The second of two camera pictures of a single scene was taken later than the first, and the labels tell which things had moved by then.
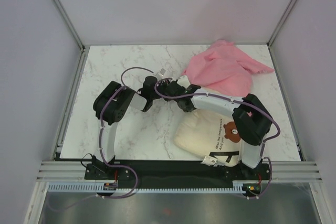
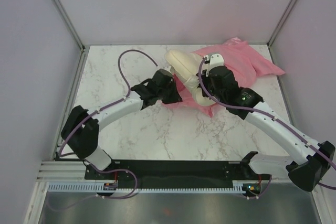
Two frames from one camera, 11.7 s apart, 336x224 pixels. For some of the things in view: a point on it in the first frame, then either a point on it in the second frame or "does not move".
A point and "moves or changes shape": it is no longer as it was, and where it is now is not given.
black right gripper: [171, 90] → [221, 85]
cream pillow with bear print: [208, 132] → [185, 66]
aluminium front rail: [75, 171] does not move
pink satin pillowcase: [222, 66] moves or changes shape
